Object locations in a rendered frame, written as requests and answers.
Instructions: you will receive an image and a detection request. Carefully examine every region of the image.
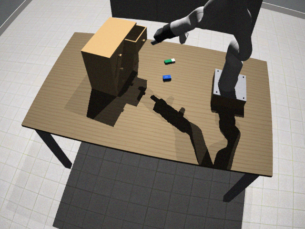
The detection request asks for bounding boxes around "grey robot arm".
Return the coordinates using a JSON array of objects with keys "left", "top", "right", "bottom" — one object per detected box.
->
[{"left": 179, "top": 0, "right": 253, "bottom": 92}]

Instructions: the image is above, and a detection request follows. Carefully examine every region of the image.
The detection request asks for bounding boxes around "small wooden chest of drawers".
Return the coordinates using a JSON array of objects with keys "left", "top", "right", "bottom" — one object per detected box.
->
[{"left": 81, "top": 17, "right": 137, "bottom": 96}]

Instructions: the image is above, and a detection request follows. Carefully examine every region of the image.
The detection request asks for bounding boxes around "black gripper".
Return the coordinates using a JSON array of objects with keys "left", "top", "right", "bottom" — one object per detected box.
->
[{"left": 151, "top": 20, "right": 189, "bottom": 45}]

